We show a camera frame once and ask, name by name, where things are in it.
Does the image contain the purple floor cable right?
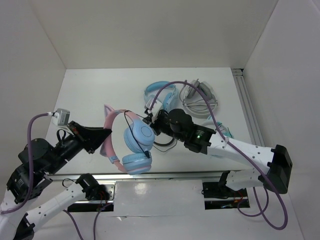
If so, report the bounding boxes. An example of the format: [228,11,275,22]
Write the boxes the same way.
[236,186,268,218]

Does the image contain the teal white cat-ear headphones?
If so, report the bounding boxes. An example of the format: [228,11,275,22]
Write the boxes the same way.
[201,119,236,158]

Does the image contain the aluminium rail front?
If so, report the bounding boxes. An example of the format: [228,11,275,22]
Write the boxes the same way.
[47,171,241,182]

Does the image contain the black headphone audio cable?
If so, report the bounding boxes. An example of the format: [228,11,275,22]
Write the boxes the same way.
[123,109,153,158]

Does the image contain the black on-ear headphones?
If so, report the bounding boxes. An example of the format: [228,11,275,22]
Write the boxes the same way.
[153,135,178,153]

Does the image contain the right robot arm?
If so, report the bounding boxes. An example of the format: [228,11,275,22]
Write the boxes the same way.
[143,108,293,196]

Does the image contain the purple floor cable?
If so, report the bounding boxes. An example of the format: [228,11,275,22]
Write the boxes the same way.
[236,186,268,218]
[62,202,113,240]

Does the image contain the grey white gaming headset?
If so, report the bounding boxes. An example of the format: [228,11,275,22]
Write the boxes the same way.
[179,79,218,119]

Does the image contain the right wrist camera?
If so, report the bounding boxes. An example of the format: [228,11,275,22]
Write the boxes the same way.
[144,97,164,123]

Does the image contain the aluminium rail right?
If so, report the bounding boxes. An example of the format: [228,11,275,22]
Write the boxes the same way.
[231,68,265,147]

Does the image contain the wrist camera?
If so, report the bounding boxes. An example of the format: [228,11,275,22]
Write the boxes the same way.
[52,108,71,130]
[144,97,164,123]

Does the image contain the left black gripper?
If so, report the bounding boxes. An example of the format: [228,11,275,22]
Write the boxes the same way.
[46,119,113,173]

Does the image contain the aluminium rail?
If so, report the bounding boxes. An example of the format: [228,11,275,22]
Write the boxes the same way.
[47,171,241,182]
[231,68,265,147]

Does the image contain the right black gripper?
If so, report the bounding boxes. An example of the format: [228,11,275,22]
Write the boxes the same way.
[143,111,185,142]

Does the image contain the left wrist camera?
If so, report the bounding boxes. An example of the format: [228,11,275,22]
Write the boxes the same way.
[52,108,71,130]

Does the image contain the purple floor cable left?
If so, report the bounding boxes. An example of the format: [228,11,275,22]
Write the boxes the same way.
[62,202,113,240]

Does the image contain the light blue headphones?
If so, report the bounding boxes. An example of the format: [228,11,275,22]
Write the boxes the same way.
[143,81,179,113]

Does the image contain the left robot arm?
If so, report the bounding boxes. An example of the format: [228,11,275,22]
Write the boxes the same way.
[0,121,112,240]

